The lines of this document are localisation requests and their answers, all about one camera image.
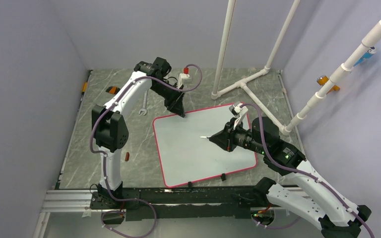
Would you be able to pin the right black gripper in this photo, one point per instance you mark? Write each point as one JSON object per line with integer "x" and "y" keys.
{"x": 222, "y": 138}

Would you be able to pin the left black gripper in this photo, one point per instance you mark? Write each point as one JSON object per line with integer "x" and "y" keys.
{"x": 178, "y": 108}

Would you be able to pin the red framed whiteboard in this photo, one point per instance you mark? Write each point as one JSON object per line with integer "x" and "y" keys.
{"x": 184, "y": 156}

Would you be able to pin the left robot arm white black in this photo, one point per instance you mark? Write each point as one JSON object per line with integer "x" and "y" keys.
{"x": 109, "y": 129}

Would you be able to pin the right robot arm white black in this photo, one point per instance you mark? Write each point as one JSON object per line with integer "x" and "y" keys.
{"x": 333, "y": 214}

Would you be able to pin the silver open-end wrench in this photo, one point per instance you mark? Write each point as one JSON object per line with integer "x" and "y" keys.
{"x": 143, "y": 109}

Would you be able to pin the orange black small object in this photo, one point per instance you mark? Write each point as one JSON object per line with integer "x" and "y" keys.
{"x": 112, "y": 90}

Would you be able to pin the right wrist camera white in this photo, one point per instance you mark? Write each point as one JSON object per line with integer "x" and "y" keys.
{"x": 239, "y": 111}

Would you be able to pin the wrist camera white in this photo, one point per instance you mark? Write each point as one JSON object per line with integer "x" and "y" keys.
{"x": 184, "y": 77}
{"x": 239, "y": 111}

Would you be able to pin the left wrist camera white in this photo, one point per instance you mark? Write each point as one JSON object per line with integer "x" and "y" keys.
{"x": 184, "y": 77}

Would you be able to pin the white PVC pipe frame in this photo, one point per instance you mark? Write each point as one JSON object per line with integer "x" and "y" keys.
{"x": 251, "y": 44}

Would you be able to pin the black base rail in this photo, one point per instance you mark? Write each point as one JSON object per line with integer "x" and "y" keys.
{"x": 218, "y": 201}

